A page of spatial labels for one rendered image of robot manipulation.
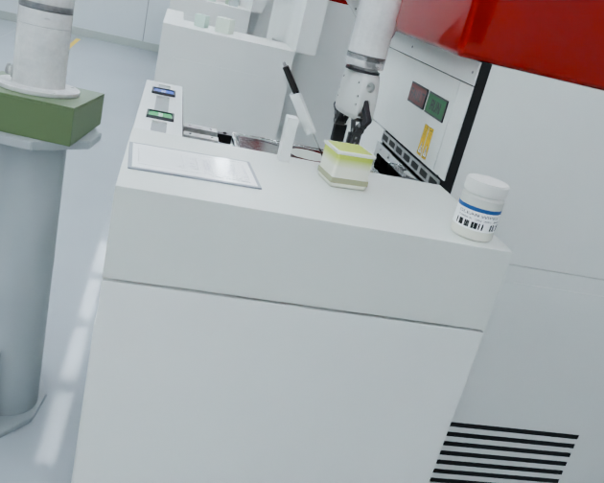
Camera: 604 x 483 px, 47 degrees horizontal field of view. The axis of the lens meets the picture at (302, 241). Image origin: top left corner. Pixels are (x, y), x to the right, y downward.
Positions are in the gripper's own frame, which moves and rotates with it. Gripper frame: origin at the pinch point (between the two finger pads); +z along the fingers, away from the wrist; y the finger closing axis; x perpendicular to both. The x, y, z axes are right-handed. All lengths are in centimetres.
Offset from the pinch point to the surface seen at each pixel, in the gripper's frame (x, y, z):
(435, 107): -15.7, -7.7, -11.1
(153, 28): -159, 780, 70
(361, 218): 20.3, -44.0, 2.2
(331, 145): 18.5, -26.2, -4.5
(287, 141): 22.3, -16.6, -1.8
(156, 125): 41.4, 3.3, 3.0
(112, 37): -112, 793, 92
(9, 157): 65, 40, 24
